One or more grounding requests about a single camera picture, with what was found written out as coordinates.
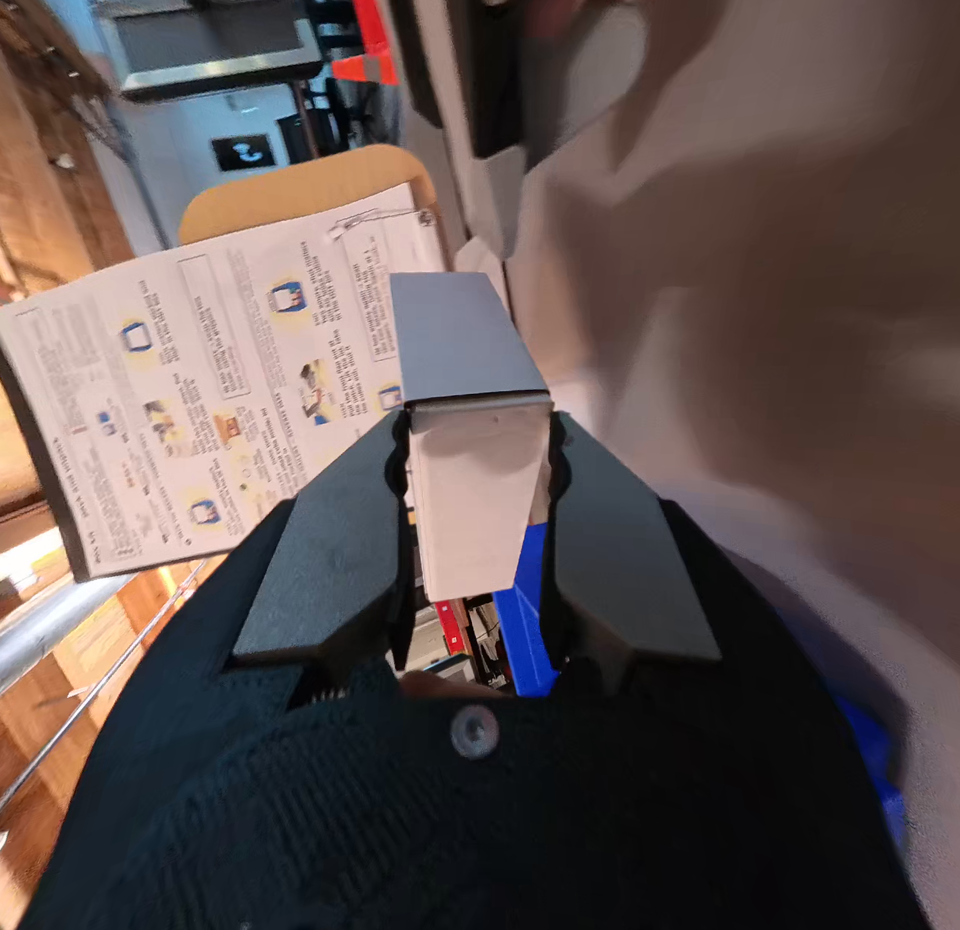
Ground black wall sign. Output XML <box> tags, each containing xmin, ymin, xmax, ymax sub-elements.
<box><xmin>211</xmin><ymin>133</ymin><xmax>276</xmax><ymax>173</ymax></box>

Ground instruction sheet on stand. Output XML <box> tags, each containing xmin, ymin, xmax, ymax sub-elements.
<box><xmin>0</xmin><ymin>143</ymin><xmax>453</xmax><ymax>585</ymax></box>

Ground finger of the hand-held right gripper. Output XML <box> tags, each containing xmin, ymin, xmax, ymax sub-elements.
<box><xmin>474</xmin><ymin>144</ymin><xmax>528</xmax><ymax>260</ymax></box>

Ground printed instruction sheet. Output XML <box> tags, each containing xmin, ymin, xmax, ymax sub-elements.
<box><xmin>0</xmin><ymin>182</ymin><xmax>451</xmax><ymax>581</ymax></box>

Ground blue plastic bin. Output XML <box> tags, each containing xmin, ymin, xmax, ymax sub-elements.
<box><xmin>491</xmin><ymin>524</ymin><xmax>910</xmax><ymax>860</ymax></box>

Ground white cardboard box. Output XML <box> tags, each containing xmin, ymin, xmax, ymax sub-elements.
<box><xmin>388</xmin><ymin>272</ymin><xmax>556</xmax><ymax>603</ymax></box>

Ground orange traffic cone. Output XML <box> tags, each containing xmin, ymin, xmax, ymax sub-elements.
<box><xmin>330</xmin><ymin>0</ymin><xmax>402</xmax><ymax>86</ymax></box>

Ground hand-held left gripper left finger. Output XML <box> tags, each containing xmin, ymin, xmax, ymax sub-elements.
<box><xmin>232</xmin><ymin>411</ymin><xmax>415</xmax><ymax>670</ymax></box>

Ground grey cabinet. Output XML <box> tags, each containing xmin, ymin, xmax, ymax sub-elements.
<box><xmin>96</xmin><ymin>0</ymin><xmax>327</xmax><ymax>104</ymax></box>

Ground silver air duct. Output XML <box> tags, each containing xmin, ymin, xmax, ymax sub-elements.
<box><xmin>0</xmin><ymin>576</ymin><xmax>132</xmax><ymax>693</ymax></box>

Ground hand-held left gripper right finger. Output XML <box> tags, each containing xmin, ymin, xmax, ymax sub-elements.
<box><xmin>540</xmin><ymin>411</ymin><xmax>723</xmax><ymax>669</ymax></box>

